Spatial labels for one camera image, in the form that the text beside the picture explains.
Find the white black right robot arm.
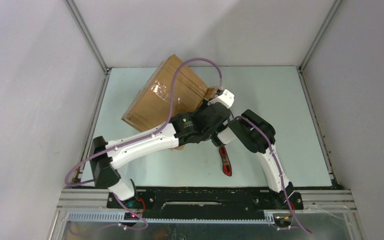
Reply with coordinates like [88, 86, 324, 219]
[214, 109, 304, 212]

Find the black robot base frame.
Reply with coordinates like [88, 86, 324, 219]
[79, 178, 339, 230]

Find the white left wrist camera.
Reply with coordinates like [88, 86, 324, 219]
[213, 89, 235, 109]

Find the brown cardboard express box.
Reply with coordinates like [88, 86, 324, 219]
[121, 54, 220, 136]

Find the aluminium corner post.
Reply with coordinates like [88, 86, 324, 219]
[298, 0, 344, 72]
[63, 0, 110, 75]

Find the aluminium right corner post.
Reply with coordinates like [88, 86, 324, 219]
[298, 0, 344, 72]

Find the red black utility knife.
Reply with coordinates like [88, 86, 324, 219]
[218, 146, 233, 177]

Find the aluminium left corner post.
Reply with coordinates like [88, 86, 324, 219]
[63, 0, 110, 75]

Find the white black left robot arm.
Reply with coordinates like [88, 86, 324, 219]
[90, 102, 231, 208]

